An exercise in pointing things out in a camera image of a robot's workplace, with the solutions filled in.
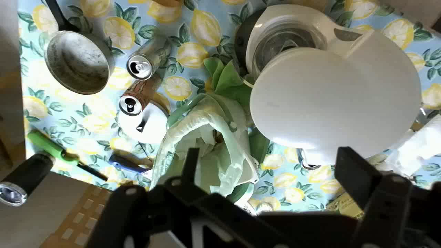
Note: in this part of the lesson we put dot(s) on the black cylindrical object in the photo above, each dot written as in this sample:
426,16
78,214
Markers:
27,174

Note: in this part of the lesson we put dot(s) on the white coffee maker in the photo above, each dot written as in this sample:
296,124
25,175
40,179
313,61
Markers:
331,96

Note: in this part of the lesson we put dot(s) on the lemon print tablecloth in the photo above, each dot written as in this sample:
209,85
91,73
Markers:
91,124

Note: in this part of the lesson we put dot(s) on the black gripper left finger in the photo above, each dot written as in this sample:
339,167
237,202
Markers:
124,211

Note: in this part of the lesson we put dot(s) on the clear plastic bags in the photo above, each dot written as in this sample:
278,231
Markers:
417,146

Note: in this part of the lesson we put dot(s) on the silver can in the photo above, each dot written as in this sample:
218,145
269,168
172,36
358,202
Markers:
146,62

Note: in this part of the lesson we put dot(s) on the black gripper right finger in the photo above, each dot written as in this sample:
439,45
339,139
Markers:
386,201

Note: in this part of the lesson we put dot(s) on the small metal saucepan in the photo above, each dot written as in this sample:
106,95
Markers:
77,62

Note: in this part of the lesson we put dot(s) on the yellow lattice back chair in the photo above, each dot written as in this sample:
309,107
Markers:
73,225

